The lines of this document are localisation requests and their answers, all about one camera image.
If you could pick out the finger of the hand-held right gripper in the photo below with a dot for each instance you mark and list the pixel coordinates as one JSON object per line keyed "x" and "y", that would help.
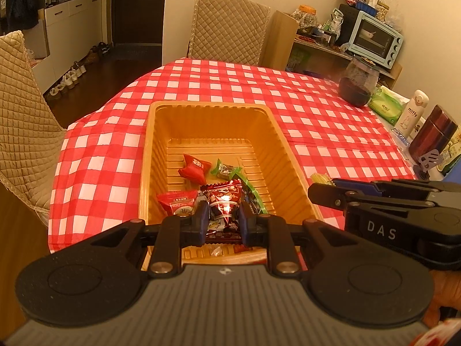
{"x": 362, "y": 186}
{"x": 327, "y": 195}

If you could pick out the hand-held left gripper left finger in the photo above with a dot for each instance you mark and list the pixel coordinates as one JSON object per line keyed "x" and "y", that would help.
{"x": 202, "y": 223}

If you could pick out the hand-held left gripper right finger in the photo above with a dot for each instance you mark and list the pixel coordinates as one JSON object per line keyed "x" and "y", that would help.
{"x": 246, "y": 223}

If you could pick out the clear grey snack packet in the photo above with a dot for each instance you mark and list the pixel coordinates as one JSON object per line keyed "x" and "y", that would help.
{"x": 218, "y": 226}

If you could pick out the small yellow-green candy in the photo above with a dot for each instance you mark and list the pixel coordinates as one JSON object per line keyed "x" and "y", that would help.
{"x": 320, "y": 178}

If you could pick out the small red candy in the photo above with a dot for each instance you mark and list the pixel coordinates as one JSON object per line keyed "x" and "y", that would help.
{"x": 240, "y": 249}

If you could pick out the long green white snack packet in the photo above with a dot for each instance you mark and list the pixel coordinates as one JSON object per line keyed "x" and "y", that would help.
{"x": 254, "y": 194}

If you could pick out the dark red foil snack packet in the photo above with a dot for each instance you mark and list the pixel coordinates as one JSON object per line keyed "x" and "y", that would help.
{"x": 223, "y": 200}

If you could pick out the small clear candy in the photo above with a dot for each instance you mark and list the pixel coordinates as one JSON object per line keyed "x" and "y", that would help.
{"x": 216, "y": 251}

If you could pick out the large red snack packet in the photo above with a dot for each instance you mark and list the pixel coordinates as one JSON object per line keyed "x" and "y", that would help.
{"x": 176, "y": 202}

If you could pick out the red white-print snack packet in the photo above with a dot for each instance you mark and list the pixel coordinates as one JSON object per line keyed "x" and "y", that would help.
{"x": 194, "y": 165}

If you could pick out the green candy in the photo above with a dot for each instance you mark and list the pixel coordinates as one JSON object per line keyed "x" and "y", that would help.
{"x": 225, "y": 169}

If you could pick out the orange plastic tray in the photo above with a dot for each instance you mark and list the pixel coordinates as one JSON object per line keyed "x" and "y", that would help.
{"x": 216, "y": 122}

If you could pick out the person's right hand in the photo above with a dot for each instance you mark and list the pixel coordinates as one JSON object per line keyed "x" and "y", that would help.
{"x": 446, "y": 292}

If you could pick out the blue white flat box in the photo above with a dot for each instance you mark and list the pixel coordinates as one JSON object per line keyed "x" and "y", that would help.
{"x": 401, "y": 137}

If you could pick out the grey phone stand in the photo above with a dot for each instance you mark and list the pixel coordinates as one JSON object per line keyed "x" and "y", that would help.
{"x": 428, "y": 160}

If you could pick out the green printed box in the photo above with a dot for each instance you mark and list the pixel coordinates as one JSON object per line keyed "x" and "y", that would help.
{"x": 452, "y": 158}

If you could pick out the green tissue pack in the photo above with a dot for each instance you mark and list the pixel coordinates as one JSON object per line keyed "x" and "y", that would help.
{"x": 387, "y": 104}

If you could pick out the white lotion bottle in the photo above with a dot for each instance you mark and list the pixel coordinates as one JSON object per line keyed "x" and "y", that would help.
{"x": 412, "y": 113}

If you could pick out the brown metal food jar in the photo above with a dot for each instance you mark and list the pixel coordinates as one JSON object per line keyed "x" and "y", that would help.
{"x": 434, "y": 133}

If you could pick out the dark glass jar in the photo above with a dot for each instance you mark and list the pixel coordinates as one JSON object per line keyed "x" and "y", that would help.
{"x": 358, "y": 83}

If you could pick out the red white checked tablecloth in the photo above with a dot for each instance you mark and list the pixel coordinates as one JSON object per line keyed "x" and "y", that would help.
{"x": 108, "y": 151}

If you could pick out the light blue toaster oven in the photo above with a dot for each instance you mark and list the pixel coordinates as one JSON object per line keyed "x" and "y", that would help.
{"x": 374, "y": 39}

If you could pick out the wooden shelf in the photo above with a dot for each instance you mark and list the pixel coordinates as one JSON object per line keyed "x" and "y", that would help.
{"x": 281, "y": 39}

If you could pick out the green white bag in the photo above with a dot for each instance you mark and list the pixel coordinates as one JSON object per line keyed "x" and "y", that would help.
{"x": 333, "y": 21}

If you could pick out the clear plastic bag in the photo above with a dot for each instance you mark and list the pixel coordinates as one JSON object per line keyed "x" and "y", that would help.
{"x": 396, "y": 20}

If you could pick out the small blue box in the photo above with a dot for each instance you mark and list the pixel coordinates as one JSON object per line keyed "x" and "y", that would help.
{"x": 365, "y": 7}

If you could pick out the plastic jar orange lid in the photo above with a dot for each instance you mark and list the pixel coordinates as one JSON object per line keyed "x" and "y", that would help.
{"x": 305, "y": 16}

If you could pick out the bag of nuts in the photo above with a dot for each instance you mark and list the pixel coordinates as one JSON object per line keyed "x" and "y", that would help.
{"x": 381, "y": 5}

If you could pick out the beige quilted chair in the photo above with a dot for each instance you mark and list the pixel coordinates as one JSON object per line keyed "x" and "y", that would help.
{"x": 230, "y": 29}
{"x": 25, "y": 122}

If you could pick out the row of shoes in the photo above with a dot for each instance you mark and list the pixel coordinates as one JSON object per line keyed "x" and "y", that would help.
{"x": 72, "y": 75}

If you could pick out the dark door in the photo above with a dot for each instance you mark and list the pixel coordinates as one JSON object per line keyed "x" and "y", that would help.
{"x": 140, "y": 7}

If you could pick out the white cabinet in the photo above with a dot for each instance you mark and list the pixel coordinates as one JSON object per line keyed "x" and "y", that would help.
{"x": 72, "y": 10}

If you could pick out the dark hanging coat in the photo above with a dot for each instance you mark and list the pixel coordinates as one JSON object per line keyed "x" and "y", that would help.
{"x": 19, "y": 0}

